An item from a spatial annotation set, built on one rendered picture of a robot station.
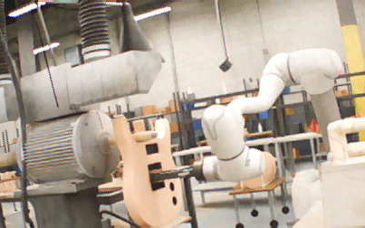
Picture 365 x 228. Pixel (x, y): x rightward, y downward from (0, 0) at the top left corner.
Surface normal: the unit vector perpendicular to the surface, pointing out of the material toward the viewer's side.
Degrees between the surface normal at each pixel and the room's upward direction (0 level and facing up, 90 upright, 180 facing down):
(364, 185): 90
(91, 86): 90
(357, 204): 90
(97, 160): 95
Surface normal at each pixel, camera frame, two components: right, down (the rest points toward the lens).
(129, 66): -0.37, 0.11
